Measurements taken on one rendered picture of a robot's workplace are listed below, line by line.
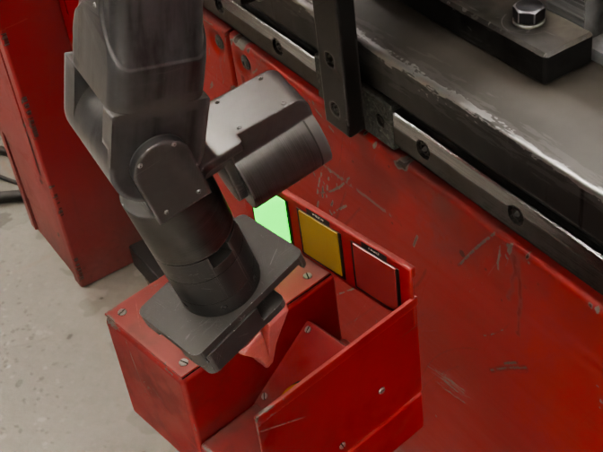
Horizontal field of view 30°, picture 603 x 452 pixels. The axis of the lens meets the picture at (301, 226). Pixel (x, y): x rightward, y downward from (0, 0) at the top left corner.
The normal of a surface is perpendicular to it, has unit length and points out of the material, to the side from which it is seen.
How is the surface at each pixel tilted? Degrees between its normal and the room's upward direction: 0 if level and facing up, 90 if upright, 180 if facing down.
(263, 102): 12
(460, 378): 93
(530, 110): 0
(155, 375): 90
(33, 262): 0
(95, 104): 41
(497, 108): 0
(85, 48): 78
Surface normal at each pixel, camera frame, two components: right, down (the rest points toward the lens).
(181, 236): 0.25, 0.69
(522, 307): -0.83, 0.43
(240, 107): -0.18, -0.62
